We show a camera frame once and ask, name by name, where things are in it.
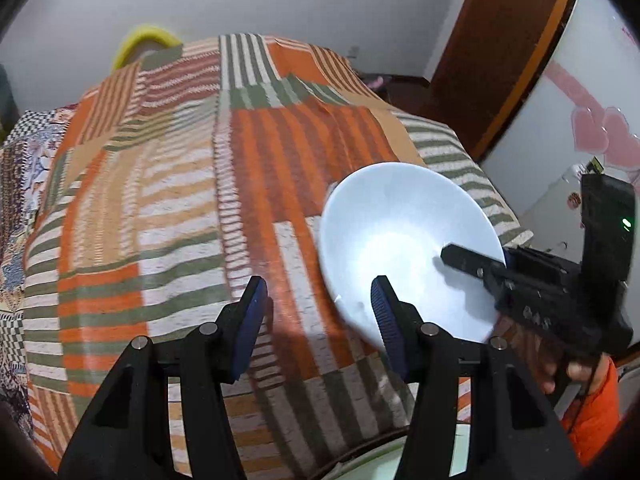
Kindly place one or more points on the patterned patchwork quilt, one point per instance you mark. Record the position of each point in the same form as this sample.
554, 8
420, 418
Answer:
25, 160

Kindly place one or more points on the person's right hand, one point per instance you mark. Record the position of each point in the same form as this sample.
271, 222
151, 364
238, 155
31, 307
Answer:
540, 355

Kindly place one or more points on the pink slipper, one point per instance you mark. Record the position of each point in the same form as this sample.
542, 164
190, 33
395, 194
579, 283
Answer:
377, 81

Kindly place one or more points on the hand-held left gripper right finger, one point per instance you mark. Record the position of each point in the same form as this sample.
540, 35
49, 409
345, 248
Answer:
387, 320

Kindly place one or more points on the orange striped blanket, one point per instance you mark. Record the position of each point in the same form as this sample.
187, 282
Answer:
175, 185

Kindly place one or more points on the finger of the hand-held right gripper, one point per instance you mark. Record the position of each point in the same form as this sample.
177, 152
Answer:
470, 262

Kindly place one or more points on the mint green bowl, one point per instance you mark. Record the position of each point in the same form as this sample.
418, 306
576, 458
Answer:
375, 465

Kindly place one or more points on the white wall socket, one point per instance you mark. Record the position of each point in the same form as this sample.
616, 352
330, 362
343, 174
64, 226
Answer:
353, 51

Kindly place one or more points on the brown wooden door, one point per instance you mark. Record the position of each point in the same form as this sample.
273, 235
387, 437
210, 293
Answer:
500, 35

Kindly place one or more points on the white bowl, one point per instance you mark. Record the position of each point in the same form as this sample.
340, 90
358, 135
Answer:
400, 220

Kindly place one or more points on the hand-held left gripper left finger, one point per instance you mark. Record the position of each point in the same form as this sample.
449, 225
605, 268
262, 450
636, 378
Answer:
250, 312

